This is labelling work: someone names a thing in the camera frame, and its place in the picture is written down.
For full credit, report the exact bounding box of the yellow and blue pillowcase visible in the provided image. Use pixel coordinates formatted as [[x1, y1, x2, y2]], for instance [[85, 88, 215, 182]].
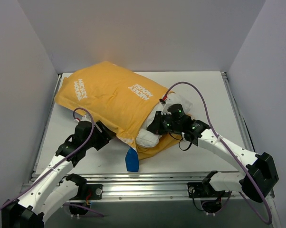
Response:
[[55, 62, 192, 172]]

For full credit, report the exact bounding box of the aluminium table frame rail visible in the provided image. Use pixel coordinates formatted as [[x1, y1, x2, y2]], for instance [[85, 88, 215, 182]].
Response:
[[10, 71, 280, 228]]

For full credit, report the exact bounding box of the white quilted pillow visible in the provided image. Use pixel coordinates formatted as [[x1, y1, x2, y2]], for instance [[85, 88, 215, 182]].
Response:
[[135, 92, 192, 148]]

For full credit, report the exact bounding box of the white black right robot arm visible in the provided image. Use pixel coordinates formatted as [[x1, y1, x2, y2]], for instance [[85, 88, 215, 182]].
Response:
[[146, 104, 279, 203]]

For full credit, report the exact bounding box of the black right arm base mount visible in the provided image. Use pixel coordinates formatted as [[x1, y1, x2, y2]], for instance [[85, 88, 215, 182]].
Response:
[[187, 182, 229, 199]]

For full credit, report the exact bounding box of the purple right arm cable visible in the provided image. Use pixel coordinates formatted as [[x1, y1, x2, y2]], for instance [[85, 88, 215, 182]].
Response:
[[161, 81, 274, 225]]

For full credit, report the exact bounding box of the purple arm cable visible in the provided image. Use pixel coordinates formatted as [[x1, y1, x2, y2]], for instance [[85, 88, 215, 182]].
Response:
[[0, 108, 105, 218], [161, 81, 274, 225]]

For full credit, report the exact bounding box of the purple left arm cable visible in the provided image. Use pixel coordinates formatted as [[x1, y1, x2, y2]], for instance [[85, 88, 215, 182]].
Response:
[[0, 108, 105, 218]]

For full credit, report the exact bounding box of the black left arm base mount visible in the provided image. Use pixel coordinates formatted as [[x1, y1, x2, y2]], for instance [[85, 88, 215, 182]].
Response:
[[69, 184, 103, 200]]

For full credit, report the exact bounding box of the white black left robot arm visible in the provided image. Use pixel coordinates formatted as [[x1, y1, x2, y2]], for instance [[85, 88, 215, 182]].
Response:
[[1, 121, 116, 228]]

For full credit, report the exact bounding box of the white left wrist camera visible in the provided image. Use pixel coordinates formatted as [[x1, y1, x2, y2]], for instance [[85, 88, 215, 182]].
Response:
[[73, 114, 92, 124]]

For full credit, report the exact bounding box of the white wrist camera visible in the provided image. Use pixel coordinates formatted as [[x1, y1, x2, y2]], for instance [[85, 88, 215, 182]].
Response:
[[73, 114, 92, 124], [159, 96, 173, 113]]

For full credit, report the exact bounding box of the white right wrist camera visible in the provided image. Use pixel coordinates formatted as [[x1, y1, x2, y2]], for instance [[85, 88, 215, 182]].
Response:
[[159, 96, 173, 113]]

